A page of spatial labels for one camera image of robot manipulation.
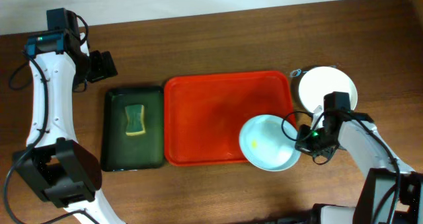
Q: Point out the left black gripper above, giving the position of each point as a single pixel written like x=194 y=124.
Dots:
x=102 y=66

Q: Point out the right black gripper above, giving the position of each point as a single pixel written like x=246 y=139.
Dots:
x=314 y=146

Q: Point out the light blue plate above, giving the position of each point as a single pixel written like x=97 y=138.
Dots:
x=266 y=142

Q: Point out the white cream plate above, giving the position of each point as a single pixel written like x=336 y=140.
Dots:
x=320 y=81

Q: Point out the green yellow sponge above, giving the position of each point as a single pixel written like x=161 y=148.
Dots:
x=135 y=119

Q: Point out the red plastic tray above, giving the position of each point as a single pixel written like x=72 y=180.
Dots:
x=205 y=113

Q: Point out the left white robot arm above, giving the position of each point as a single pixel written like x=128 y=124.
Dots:
x=54 y=165

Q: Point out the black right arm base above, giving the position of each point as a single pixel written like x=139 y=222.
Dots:
x=302 y=217

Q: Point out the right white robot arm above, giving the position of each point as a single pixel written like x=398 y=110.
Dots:
x=392 y=191

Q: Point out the dark green tray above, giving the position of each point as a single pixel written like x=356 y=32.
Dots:
x=122 y=152

